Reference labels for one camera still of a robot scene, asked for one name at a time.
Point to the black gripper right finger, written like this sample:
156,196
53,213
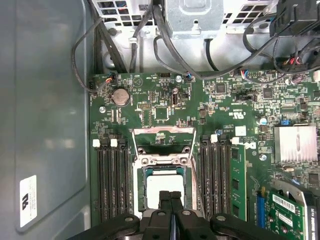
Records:
176,200

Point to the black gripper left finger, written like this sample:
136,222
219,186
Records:
165,200

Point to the small CPU plate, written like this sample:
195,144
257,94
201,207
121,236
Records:
162,182

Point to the metal socket cover frame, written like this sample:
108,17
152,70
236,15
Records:
163,130

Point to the CPU socket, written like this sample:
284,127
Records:
136,187

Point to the black RAM slot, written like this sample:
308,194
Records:
205,180
224,180
214,180
127,182
101,182
110,182
119,182

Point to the blue expansion slot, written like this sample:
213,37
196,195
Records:
260,207

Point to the green RAM stick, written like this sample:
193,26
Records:
237,175

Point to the green motherboard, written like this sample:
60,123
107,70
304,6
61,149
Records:
212,120

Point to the internal USB port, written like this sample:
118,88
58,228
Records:
175,99

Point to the round coin battery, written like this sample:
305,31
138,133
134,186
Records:
120,97

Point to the silver finned heat sink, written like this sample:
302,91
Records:
295,143

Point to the black PC case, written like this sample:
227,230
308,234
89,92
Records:
50,100

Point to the silver metal drive cage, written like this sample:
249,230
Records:
195,17

